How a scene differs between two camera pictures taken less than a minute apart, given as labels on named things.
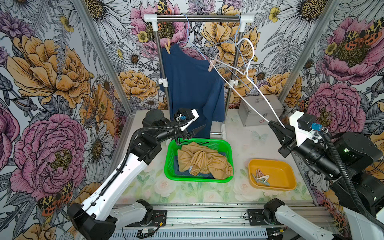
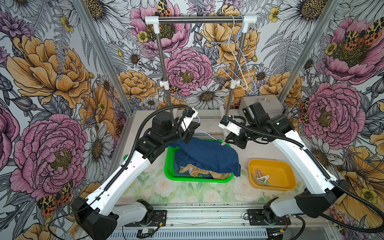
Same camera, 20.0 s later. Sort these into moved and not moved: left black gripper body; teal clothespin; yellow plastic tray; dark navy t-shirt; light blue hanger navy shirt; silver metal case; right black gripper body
Moved: right black gripper body; light blue hanger navy shirt; dark navy t-shirt
Not moved: silver metal case; yellow plastic tray; teal clothespin; left black gripper body
